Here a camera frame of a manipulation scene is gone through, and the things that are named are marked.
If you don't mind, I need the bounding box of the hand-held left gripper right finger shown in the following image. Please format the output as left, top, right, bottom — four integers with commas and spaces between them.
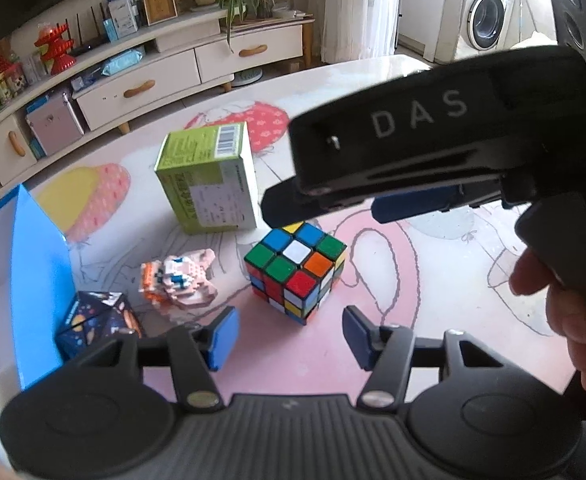
343, 306, 528, 409

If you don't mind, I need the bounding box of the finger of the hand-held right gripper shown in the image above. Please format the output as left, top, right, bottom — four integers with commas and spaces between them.
372, 179, 504, 225
259, 179, 374, 234

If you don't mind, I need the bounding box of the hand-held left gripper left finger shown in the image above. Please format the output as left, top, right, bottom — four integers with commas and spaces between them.
65, 306, 240, 409

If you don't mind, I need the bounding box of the multicoloured puzzle cube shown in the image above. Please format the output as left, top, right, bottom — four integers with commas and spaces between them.
244, 220, 348, 327

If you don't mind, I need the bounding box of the pink building block figure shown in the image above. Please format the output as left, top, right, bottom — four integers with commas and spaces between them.
140, 248, 219, 319

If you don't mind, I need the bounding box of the green cardboard box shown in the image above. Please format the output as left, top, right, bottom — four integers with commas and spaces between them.
155, 122, 259, 235

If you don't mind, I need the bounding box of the dark space-print folding cube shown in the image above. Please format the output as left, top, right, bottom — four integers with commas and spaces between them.
55, 290, 144, 362

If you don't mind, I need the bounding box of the blue cardboard box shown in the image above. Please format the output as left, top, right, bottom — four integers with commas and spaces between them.
0, 183, 76, 411

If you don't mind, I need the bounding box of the person's right hand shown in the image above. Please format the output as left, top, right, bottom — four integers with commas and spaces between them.
509, 248, 586, 402

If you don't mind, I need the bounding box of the printed rabbit table cover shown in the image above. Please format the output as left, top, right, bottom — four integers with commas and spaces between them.
0, 52, 586, 411

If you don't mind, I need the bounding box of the white washing machine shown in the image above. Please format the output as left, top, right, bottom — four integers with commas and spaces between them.
454, 0, 524, 54

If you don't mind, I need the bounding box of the white sheer curtain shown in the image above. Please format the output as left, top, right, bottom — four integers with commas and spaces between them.
306, 0, 402, 64

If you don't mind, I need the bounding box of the cream television stand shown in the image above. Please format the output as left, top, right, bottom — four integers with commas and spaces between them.
0, 10, 316, 201

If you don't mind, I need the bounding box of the blue wet wipes pack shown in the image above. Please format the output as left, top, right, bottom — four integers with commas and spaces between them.
101, 48, 146, 77

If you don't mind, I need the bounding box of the pink metal case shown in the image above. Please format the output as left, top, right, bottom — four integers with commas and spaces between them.
25, 90, 85, 157

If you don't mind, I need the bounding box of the blue and white carton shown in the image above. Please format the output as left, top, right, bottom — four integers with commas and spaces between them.
107, 0, 140, 41

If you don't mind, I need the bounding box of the black router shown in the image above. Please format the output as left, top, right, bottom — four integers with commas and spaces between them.
70, 2, 112, 57

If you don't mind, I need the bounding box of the red lantern ornament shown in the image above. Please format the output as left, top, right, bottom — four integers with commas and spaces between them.
34, 22, 78, 76

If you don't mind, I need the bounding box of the wooden photo frame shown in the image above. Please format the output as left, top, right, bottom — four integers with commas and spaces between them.
142, 0, 178, 26

